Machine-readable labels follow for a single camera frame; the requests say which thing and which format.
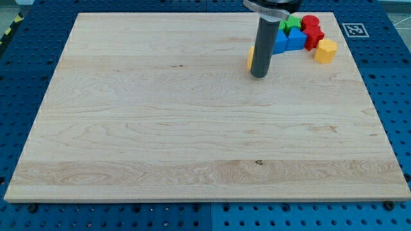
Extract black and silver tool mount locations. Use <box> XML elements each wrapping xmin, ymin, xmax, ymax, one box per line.
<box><xmin>243</xmin><ymin>0</ymin><xmax>302</xmax><ymax>21</ymax></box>

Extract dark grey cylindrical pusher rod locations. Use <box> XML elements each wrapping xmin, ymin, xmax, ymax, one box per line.
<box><xmin>250</xmin><ymin>17</ymin><xmax>280</xmax><ymax>78</ymax></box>

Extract yellow heart block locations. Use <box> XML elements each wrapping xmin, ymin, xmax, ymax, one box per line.
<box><xmin>247</xmin><ymin>46</ymin><xmax>254</xmax><ymax>71</ymax></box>

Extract green block left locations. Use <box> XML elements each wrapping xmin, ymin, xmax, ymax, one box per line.
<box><xmin>279</xmin><ymin>20</ymin><xmax>286</xmax><ymax>32</ymax></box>

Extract blue block left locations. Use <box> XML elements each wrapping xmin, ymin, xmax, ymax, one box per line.
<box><xmin>272</xmin><ymin>30</ymin><xmax>288</xmax><ymax>55</ymax></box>

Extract green star block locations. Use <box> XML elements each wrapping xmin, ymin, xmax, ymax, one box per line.
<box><xmin>284</xmin><ymin>15</ymin><xmax>301</xmax><ymax>35</ymax></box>

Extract blue triangular block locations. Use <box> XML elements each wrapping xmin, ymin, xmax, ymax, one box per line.
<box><xmin>285</xmin><ymin>27</ymin><xmax>308</xmax><ymax>51</ymax></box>

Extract red cylinder block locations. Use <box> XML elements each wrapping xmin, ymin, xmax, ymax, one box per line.
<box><xmin>301</xmin><ymin>15</ymin><xmax>320</xmax><ymax>31</ymax></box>

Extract red star block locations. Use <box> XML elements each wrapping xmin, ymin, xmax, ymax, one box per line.
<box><xmin>302</xmin><ymin>26</ymin><xmax>325</xmax><ymax>51</ymax></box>

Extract yellow hexagon block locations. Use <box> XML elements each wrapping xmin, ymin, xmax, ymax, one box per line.
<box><xmin>314</xmin><ymin>38</ymin><xmax>338</xmax><ymax>64</ymax></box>

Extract white fiducial marker tag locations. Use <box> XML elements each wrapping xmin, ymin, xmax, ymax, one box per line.
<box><xmin>342</xmin><ymin>22</ymin><xmax>369</xmax><ymax>38</ymax></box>

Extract wooden board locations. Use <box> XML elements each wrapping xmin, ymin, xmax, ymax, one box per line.
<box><xmin>4</xmin><ymin>13</ymin><xmax>410</xmax><ymax>203</ymax></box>

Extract black and yellow hazard tape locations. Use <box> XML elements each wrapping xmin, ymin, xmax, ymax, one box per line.
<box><xmin>1</xmin><ymin>12</ymin><xmax>24</xmax><ymax>46</ymax></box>

